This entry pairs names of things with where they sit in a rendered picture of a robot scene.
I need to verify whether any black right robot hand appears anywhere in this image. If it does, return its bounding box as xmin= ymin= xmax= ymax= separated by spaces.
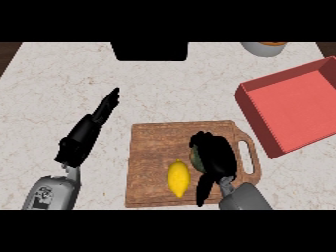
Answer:
xmin=188 ymin=130 xmax=240 ymax=208

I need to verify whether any grey bowl with orange content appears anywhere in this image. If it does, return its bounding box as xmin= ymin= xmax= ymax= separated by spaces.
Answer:
xmin=240 ymin=41 xmax=290 ymax=58

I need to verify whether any black appliance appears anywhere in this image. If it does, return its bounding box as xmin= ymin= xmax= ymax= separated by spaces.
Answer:
xmin=109 ymin=41 xmax=191 ymax=62

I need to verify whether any yellow lemon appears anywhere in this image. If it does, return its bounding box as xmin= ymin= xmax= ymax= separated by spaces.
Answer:
xmin=166 ymin=158 xmax=192 ymax=199

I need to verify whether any red cardboard box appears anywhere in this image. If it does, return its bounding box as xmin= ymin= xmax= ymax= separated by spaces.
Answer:
xmin=232 ymin=55 xmax=336 ymax=160

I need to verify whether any dark green squash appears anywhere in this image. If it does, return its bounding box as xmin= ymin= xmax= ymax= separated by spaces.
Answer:
xmin=188 ymin=146 xmax=209 ymax=173

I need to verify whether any brown wooden cutting board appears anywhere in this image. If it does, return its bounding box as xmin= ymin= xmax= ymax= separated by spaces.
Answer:
xmin=124 ymin=119 xmax=263 ymax=209

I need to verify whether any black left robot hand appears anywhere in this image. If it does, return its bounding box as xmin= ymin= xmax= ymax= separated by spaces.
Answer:
xmin=52 ymin=87 xmax=123 ymax=169

